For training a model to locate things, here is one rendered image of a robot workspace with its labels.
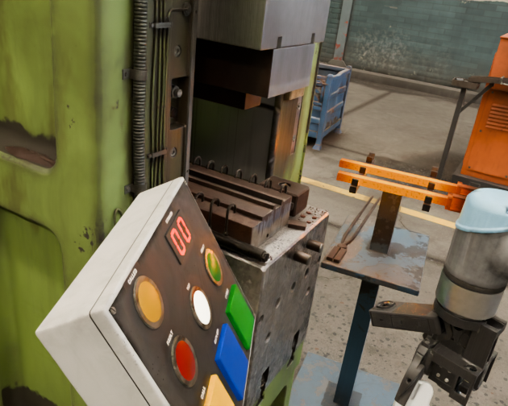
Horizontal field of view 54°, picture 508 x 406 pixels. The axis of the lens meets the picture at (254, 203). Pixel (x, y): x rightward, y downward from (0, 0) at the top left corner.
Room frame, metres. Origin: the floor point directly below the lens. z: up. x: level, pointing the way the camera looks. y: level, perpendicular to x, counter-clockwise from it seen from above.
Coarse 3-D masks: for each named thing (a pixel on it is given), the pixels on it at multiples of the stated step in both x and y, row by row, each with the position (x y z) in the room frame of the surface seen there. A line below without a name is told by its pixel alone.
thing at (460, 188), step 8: (344, 160) 1.52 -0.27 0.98; (352, 160) 1.53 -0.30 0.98; (352, 168) 1.51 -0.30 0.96; (368, 168) 1.49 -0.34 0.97; (376, 168) 1.49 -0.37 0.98; (384, 168) 1.49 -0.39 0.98; (384, 176) 1.48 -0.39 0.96; (392, 176) 1.47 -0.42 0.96; (400, 176) 1.46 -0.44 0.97; (408, 176) 1.45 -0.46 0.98; (416, 176) 1.45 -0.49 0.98; (424, 176) 1.46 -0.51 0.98; (424, 184) 1.44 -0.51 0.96; (440, 184) 1.42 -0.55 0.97; (448, 184) 1.42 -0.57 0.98; (456, 184) 1.42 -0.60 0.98; (464, 184) 1.42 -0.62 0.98; (448, 192) 1.41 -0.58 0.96; (456, 192) 1.40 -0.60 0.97; (464, 192) 1.40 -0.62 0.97
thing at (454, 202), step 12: (348, 180) 1.39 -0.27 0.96; (360, 180) 1.38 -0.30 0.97; (372, 180) 1.37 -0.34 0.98; (384, 180) 1.38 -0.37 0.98; (396, 192) 1.35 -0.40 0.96; (408, 192) 1.33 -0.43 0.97; (420, 192) 1.33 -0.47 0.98; (432, 192) 1.34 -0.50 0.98; (444, 204) 1.30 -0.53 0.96; (456, 204) 1.30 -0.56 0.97
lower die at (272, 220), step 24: (192, 168) 1.25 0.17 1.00; (192, 192) 1.12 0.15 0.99; (216, 192) 1.13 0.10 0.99; (264, 192) 1.17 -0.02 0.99; (216, 216) 1.03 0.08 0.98; (240, 216) 1.04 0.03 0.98; (264, 216) 1.04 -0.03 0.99; (288, 216) 1.16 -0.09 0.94; (240, 240) 1.00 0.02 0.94; (264, 240) 1.05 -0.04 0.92
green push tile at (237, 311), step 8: (232, 288) 0.66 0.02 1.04; (232, 296) 0.63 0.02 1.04; (240, 296) 0.66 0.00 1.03; (232, 304) 0.62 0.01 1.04; (240, 304) 0.64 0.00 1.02; (232, 312) 0.60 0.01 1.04; (240, 312) 0.63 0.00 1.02; (248, 312) 0.66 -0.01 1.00; (232, 320) 0.60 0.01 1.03; (240, 320) 0.61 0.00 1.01; (248, 320) 0.64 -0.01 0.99; (240, 328) 0.60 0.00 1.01; (248, 328) 0.63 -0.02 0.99; (240, 336) 0.59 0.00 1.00; (248, 336) 0.61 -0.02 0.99; (248, 344) 0.60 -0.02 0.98
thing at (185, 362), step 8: (184, 344) 0.45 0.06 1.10; (176, 352) 0.43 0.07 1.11; (184, 352) 0.44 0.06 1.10; (192, 352) 0.46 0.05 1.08; (184, 360) 0.43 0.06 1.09; (192, 360) 0.44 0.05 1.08; (184, 368) 0.42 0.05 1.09; (192, 368) 0.43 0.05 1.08; (184, 376) 0.41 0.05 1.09; (192, 376) 0.43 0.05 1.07
